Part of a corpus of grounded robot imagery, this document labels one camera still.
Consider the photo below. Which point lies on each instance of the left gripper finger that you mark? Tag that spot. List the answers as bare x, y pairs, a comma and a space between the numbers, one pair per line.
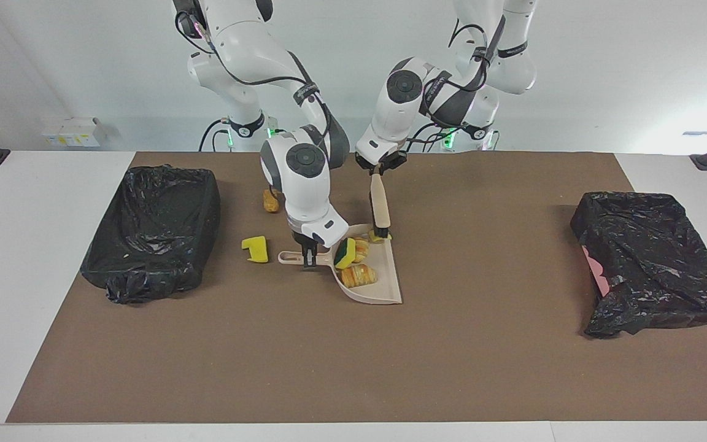
369, 171
397, 164

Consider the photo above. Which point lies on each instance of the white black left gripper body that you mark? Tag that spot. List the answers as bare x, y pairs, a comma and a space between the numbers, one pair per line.
378, 147

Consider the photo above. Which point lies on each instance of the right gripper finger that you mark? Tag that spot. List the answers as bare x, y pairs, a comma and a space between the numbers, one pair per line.
306, 254
315, 256

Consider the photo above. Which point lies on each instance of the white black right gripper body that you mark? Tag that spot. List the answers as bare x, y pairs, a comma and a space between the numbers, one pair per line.
323, 227

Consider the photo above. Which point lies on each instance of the yellow sponge with green backing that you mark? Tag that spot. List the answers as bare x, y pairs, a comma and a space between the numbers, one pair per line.
345, 255

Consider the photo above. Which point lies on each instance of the beige brush with black bristles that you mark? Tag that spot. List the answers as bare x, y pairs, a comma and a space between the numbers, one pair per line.
379, 202

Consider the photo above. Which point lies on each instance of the orange striped croissant toy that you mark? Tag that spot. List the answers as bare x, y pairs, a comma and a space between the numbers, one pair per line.
363, 248
359, 276

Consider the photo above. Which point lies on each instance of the notched yellow sponge piece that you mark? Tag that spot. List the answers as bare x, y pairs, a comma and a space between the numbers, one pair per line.
258, 250

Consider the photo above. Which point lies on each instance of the brown bread roll toy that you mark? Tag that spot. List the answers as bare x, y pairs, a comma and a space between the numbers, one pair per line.
271, 202

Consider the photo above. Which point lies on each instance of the small yellow sponge piece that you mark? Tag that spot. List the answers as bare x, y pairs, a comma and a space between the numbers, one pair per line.
388, 236

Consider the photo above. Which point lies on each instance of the beige plastic dustpan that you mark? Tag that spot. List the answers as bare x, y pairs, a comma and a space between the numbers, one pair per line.
384, 276

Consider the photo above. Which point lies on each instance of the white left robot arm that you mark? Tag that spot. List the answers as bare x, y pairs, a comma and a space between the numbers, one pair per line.
390, 116

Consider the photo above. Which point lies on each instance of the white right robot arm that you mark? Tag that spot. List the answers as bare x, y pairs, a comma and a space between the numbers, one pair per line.
310, 190

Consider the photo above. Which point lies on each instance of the left black lined bin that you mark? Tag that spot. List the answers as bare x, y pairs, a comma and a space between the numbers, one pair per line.
145, 245

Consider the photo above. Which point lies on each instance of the black lined bin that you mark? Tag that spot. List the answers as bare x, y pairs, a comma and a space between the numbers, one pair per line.
654, 264
145, 245

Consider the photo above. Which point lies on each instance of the pink bin box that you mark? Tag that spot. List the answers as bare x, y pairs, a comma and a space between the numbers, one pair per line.
599, 276

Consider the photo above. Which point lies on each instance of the right black lined bin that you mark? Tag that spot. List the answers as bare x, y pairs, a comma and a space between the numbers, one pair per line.
654, 264

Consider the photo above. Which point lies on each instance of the brown table mat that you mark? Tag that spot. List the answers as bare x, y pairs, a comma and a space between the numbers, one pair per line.
353, 368

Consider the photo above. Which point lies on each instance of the white wall socket box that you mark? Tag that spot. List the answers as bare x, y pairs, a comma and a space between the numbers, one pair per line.
74, 132

